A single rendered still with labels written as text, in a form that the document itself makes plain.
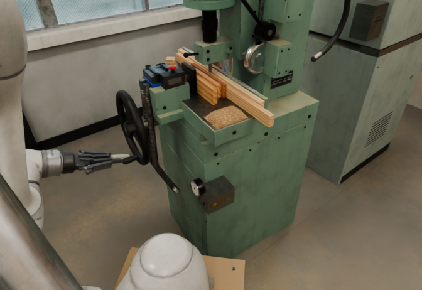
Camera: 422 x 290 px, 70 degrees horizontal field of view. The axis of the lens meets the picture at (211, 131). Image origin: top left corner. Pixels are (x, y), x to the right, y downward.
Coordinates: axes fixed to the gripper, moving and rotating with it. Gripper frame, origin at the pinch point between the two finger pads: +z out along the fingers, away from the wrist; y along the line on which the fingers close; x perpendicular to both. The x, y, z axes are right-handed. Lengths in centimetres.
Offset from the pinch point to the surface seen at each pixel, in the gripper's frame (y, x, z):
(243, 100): -22, -36, 29
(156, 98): -5.2, -27.3, 6.4
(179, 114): -7.3, -22.6, 15.8
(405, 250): -66, 25, 135
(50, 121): 132, 52, -2
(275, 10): -14, -65, 38
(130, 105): -4.9, -24.4, -2.1
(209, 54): -2, -45, 25
